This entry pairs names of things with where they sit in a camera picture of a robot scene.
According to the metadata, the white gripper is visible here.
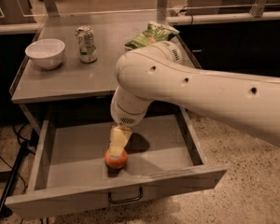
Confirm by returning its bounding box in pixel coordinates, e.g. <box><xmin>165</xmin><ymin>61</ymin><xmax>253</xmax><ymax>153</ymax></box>
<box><xmin>109</xmin><ymin>86</ymin><xmax>152</xmax><ymax>159</ymax></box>

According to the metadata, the orange fruit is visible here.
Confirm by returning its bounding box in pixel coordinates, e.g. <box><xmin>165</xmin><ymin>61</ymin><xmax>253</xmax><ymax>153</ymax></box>
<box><xmin>105</xmin><ymin>150</ymin><xmax>128</xmax><ymax>169</ymax></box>

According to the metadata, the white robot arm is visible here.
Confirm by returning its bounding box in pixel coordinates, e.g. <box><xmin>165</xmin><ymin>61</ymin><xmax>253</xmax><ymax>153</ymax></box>
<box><xmin>110</xmin><ymin>41</ymin><xmax>280</xmax><ymax>147</ymax></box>

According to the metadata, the grey open drawer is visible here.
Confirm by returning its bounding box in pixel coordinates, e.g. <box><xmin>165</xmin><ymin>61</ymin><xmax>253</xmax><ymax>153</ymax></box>
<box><xmin>6</xmin><ymin>103</ymin><xmax>226</xmax><ymax>219</ymax></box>

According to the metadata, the white green soda can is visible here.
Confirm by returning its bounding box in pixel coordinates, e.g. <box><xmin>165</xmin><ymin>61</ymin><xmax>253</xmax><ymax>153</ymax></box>
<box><xmin>75</xmin><ymin>25</ymin><xmax>97</xmax><ymax>63</ymax></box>

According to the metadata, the white ceramic bowl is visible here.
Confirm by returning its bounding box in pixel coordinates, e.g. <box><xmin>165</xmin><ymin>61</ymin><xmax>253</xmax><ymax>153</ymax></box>
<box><xmin>25</xmin><ymin>38</ymin><xmax>65</xmax><ymax>70</ymax></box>

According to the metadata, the green chip bag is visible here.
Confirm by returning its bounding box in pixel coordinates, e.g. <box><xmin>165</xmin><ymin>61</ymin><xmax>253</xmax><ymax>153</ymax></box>
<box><xmin>125</xmin><ymin>21</ymin><xmax>179</xmax><ymax>49</ymax></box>

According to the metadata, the black floor bar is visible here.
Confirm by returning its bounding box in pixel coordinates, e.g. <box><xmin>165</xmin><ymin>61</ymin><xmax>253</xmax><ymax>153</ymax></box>
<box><xmin>0</xmin><ymin>141</ymin><xmax>28</xmax><ymax>219</ymax></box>

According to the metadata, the black drawer handle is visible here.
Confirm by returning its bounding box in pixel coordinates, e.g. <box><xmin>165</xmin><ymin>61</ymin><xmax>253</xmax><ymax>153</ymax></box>
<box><xmin>107</xmin><ymin>187</ymin><xmax>144</xmax><ymax>204</ymax></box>

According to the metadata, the black floor cable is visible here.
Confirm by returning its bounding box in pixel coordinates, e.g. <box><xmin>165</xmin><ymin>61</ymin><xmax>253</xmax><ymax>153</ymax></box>
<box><xmin>0</xmin><ymin>123</ymin><xmax>38</xmax><ymax>194</ymax></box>

